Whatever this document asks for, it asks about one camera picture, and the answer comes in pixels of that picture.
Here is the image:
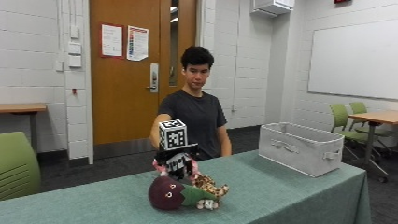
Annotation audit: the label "purple eggplant soft toy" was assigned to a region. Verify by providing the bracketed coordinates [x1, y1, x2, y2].
[148, 175, 220, 211]

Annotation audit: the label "white marker cube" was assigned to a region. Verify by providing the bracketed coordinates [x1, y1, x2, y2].
[159, 119, 190, 151]

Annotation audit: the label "spotted giraffe soft toy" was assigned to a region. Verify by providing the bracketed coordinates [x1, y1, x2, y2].
[192, 173, 231, 210]

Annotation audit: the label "the person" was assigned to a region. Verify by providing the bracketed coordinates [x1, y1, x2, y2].
[150, 46, 234, 161]

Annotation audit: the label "wooden door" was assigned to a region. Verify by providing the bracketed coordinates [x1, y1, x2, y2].
[88, 0, 199, 146]

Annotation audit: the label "green tablecloth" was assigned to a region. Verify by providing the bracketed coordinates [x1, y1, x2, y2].
[0, 149, 373, 224]

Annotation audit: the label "green chair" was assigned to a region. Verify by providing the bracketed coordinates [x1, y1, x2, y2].
[331, 103, 371, 161]
[0, 131, 43, 202]
[349, 102, 395, 138]

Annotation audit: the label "grey fabric storage bin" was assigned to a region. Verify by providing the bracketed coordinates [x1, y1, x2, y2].
[257, 121, 347, 178]

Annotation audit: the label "colourful paper notice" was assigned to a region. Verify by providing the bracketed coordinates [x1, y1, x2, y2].
[126, 25, 151, 62]

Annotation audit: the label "white paper red border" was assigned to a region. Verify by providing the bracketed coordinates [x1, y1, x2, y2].
[100, 23, 124, 59]

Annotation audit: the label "wooden table grey legs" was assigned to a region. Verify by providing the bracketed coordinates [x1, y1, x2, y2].
[348, 110, 398, 184]

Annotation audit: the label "whiteboard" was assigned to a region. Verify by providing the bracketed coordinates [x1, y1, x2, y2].
[308, 20, 398, 101]

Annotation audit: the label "silver door handle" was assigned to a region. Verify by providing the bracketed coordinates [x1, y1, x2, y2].
[146, 63, 162, 94]

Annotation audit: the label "white wall switch box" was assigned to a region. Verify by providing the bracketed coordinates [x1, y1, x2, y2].
[67, 42, 84, 56]
[67, 55, 84, 68]

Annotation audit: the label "white wall conduit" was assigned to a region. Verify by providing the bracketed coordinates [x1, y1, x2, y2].
[68, 0, 82, 40]

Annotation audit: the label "white wall unit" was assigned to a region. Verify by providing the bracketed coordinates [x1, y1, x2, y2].
[251, 0, 296, 18]

